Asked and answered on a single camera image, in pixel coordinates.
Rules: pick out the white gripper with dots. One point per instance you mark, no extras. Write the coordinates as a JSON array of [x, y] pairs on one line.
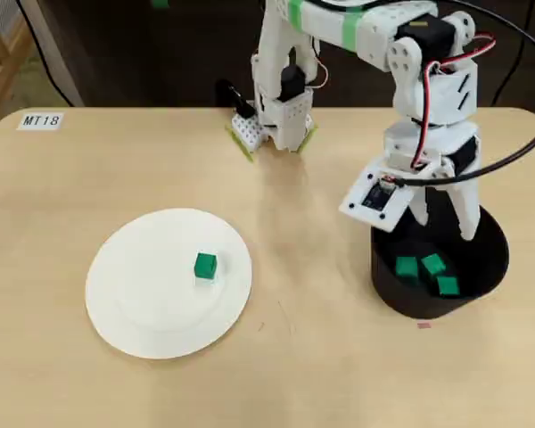
[[456, 144]]

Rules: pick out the green cube block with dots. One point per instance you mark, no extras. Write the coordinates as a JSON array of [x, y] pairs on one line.
[[448, 285], [205, 266], [433, 264], [405, 266]]

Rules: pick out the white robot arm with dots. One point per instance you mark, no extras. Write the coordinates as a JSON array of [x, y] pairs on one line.
[[321, 27]]

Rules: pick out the black pot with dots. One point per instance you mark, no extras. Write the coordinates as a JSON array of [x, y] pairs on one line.
[[397, 290]]

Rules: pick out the white paper plate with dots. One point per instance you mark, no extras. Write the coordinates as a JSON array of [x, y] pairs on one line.
[[160, 312]]

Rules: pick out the small pink sticker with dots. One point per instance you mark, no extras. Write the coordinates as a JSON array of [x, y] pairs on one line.
[[424, 325]]

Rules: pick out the yellow-green tape strip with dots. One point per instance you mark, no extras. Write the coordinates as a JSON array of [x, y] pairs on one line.
[[307, 142], [241, 146]]

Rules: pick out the green tape piece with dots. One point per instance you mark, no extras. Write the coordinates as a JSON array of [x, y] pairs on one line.
[[160, 2]]

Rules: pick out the white MT18 label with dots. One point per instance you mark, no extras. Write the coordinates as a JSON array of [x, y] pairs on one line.
[[40, 120]]

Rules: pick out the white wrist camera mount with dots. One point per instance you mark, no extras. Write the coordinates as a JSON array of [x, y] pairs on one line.
[[376, 196]]

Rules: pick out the white partition post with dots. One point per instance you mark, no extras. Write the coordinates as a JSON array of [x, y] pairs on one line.
[[58, 58]]

